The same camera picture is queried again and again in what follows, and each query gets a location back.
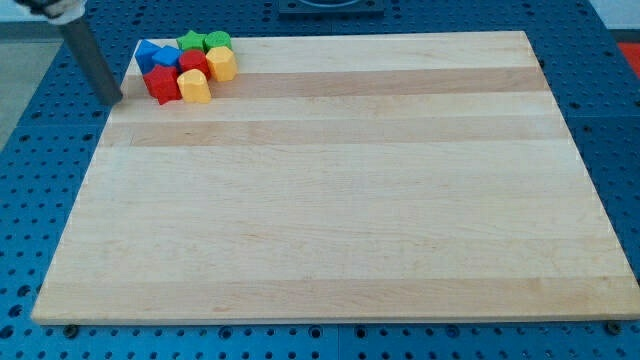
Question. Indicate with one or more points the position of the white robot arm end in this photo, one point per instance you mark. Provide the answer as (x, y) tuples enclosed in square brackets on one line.
[(56, 12)]

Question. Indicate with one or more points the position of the red star block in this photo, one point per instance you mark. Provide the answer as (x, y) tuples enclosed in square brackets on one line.
[(161, 83)]

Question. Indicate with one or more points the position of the green star block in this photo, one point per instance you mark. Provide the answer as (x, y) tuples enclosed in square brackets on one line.
[(191, 41)]

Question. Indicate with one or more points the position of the large wooden board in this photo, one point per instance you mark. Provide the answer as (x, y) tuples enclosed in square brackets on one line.
[(343, 179)]

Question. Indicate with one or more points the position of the yellow hexagon block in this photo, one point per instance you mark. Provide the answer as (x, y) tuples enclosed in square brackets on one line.
[(222, 63)]

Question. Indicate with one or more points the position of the yellow heart block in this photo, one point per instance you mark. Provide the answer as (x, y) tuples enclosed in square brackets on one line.
[(194, 87)]

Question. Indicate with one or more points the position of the green cylinder block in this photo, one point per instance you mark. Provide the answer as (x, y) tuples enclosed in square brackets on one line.
[(217, 39)]

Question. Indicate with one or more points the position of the red cylinder block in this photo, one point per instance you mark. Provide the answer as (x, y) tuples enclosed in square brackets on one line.
[(194, 59)]

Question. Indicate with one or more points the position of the blue cube block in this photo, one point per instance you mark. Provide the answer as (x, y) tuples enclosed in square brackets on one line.
[(167, 56)]

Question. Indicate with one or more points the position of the blue triangle block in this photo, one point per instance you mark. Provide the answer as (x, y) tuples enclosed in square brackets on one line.
[(144, 55)]

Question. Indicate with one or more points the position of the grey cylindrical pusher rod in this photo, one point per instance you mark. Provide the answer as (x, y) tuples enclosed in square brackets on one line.
[(85, 49)]

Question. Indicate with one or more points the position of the red object at edge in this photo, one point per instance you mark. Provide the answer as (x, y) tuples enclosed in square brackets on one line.
[(631, 52)]

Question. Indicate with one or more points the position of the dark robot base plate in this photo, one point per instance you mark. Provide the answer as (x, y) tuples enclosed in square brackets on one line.
[(330, 7)]

